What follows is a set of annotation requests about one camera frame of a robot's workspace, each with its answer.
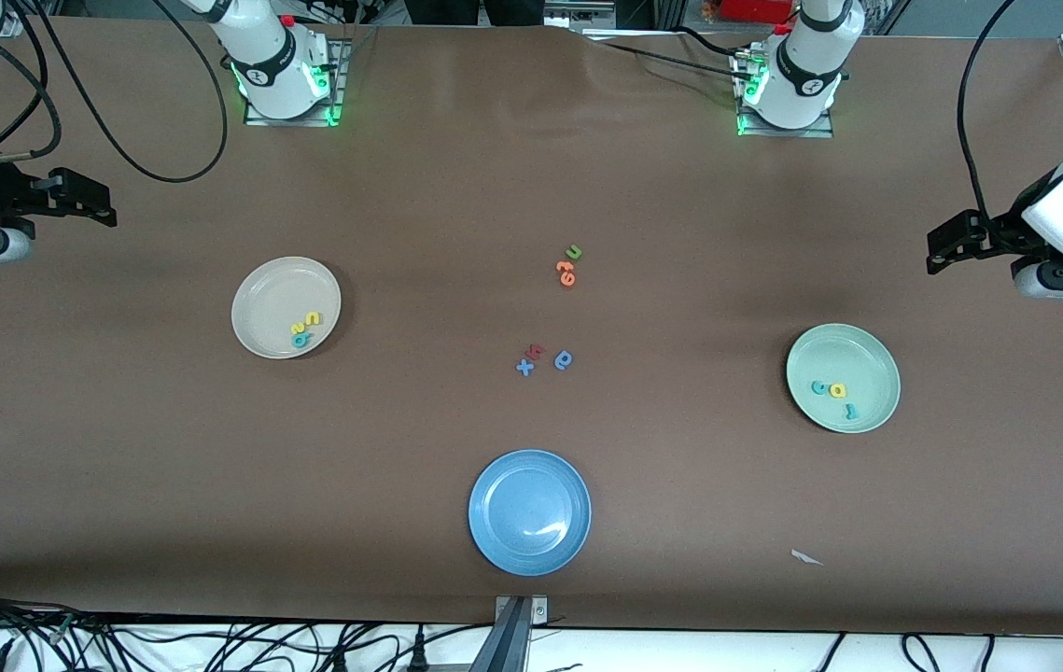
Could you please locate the red box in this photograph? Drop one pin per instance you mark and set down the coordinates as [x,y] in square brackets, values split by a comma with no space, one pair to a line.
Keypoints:
[755,9]

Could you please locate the white paper scrap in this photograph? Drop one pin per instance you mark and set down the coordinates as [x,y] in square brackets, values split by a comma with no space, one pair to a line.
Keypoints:
[806,558]

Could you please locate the blue foam letter a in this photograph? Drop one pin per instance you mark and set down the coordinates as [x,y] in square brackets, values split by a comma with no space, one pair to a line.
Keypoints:
[564,359]

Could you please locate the beige plate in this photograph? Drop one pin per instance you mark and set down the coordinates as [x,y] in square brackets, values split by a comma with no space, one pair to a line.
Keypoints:
[270,294]

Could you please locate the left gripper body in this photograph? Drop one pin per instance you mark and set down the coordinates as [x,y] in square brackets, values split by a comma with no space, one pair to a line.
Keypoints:
[998,233]

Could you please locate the green plate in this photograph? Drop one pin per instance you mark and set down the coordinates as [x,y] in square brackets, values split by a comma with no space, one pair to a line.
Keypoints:
[867,359]

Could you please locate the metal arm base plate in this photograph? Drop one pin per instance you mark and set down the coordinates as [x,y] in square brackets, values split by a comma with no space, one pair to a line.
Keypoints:
[260,121]
[774,132]

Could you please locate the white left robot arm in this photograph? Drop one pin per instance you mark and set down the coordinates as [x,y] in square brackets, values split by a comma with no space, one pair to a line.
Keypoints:
[802,75]

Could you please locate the blue plate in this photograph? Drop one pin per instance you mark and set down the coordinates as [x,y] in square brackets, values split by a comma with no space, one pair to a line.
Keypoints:
[531,513]

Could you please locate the teal foam letter p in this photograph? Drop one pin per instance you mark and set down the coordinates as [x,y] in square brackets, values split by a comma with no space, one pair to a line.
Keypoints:
[301,342]

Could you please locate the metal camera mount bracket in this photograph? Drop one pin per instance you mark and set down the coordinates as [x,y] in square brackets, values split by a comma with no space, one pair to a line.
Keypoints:
[522,611]

